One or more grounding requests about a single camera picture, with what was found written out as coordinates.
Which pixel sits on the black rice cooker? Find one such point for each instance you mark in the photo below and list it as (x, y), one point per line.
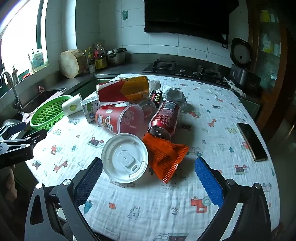
(240, 74)

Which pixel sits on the white spray bottle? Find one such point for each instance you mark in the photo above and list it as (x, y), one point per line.
(30, 63)

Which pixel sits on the black range hood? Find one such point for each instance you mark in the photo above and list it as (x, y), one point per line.
(185, 18)

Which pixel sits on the white rag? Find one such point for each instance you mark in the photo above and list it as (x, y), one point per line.
(233, 87)

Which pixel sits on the black smartphone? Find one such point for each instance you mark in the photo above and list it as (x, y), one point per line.
(252, 141)

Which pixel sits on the printed blanket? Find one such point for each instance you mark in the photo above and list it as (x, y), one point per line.
(138, 208)

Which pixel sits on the silver foil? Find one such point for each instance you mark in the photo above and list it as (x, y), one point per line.
(175, 96)

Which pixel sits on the steel sink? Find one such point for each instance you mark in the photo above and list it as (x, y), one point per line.
(46, 95)

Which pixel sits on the dark wok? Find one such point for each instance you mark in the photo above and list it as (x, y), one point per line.
(10, 122)

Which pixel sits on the green plastic basket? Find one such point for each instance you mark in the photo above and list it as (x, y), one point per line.
(46, 115)

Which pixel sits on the orange snack packet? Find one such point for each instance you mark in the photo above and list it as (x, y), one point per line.
(164, 153)

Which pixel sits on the wooden glass door cabinet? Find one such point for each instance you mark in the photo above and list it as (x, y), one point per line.
(270, 46)

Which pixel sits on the small red figurine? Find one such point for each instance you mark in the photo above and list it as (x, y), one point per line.
(41, 89)

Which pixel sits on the white paper cup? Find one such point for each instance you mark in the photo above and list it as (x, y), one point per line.
(71, 105)

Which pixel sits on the large detergent jug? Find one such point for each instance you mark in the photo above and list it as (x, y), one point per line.
(38, 59)

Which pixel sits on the orange juice bottle red label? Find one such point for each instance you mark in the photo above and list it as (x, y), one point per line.
(129, 89)

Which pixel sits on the round wooden chopping block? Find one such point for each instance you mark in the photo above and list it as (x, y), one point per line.
(69, 63)

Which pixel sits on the red drink can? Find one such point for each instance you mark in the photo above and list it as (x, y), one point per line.
(165, 115)

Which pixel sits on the silver metal bottle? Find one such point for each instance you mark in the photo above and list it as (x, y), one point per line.
(15, 75)

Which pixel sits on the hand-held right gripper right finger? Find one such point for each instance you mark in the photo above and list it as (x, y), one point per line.
(208, 183)

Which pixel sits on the clear plastic cup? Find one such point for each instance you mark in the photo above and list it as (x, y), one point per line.
(148, 107)

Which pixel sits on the green wall hook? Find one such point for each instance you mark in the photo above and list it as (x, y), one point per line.
(125, 15)

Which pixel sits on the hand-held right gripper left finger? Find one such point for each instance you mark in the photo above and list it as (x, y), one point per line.
(89, 183)

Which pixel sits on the red printed plastic cup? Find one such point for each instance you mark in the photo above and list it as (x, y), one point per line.
(106, 118)

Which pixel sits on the window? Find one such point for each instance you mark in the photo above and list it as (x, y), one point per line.
(20, 34)

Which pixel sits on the steel faucet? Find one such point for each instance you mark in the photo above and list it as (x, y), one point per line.
(13, 92)

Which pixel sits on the person's left hand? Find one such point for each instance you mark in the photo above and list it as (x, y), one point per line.
(8, 183)

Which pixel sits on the white green milk carton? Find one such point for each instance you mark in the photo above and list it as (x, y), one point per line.
(89, 109)

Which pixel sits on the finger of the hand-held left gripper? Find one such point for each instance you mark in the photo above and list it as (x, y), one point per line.
(34, 137)
(13, 128)

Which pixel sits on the small white jar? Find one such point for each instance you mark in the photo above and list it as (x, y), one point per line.
(91, 68)

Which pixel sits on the red flat box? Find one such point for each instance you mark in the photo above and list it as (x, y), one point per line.
(25, 75)

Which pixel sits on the white cup lid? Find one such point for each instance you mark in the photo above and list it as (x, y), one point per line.
(124, 157)

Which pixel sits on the steel cooking pot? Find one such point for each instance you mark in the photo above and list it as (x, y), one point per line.
(116, 58)

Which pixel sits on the black gas stove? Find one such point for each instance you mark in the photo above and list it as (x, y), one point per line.
(185, 71)

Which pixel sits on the small black box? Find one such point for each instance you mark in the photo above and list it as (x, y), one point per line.
(156, 96)

